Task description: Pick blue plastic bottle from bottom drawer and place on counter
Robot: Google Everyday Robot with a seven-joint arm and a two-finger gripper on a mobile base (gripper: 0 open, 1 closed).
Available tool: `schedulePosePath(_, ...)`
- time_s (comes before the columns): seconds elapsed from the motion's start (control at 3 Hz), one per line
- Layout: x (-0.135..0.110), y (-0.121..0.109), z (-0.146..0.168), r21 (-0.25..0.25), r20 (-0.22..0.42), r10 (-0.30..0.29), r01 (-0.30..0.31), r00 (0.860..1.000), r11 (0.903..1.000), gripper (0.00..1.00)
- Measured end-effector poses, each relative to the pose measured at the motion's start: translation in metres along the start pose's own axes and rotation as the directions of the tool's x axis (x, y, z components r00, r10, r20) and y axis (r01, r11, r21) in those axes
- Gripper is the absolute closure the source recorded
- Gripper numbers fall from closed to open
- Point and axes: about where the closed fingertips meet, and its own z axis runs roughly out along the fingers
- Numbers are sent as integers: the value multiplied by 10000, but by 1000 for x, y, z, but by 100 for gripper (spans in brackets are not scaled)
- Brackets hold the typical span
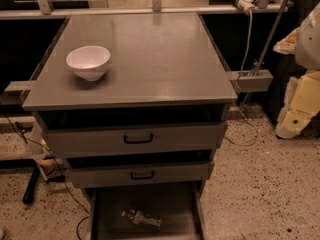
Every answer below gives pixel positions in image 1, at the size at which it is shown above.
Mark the clear plastic water bottle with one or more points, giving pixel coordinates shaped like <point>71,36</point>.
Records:
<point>138,217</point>

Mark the black top drawer handle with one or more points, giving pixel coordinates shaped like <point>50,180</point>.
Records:
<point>133,140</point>

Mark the grey drawer cabinet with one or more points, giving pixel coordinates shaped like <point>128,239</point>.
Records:
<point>163,70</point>

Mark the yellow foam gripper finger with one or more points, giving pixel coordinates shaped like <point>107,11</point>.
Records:
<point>301,104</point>

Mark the grey bottom drawer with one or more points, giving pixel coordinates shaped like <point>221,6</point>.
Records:
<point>177,204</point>

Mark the black cylindrical leg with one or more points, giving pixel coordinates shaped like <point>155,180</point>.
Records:
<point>28,196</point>

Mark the black drawer handle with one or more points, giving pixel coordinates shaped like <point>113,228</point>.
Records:
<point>142,176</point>
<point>133,140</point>

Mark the grey middle drawer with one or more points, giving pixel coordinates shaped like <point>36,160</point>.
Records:
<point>120,175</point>

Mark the grey drawer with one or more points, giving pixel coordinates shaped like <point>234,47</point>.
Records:
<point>94,142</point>
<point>177,204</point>
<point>120,175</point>

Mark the metal diagonal rod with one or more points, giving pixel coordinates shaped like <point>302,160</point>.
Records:
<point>257,65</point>

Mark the grey top drawer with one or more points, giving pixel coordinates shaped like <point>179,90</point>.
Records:
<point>94,142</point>

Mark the black middle drawer handle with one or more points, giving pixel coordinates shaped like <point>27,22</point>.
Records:
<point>142,176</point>

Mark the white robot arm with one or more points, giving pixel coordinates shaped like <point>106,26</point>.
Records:
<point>304,42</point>

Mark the grey metal side bracket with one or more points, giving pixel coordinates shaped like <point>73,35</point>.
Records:
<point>248,83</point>

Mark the white ceramic bowl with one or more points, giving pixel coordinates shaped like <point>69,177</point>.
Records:
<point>89,62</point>

